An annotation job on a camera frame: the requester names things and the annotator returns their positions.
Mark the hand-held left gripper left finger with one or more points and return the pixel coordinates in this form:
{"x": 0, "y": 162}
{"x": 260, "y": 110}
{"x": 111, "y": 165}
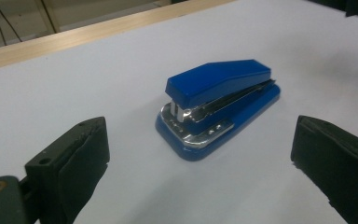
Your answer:
{"x": 68, "y": 161}

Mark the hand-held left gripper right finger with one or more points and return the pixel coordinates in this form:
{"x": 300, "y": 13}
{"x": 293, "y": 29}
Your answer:
{"x": 338, "y": 161}

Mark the blue stapler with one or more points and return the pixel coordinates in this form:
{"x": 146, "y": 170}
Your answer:
{"x": 217, "y": 77}

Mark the wooden table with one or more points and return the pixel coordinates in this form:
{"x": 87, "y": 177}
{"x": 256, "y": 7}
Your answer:
{"x": 74, "y": 39}

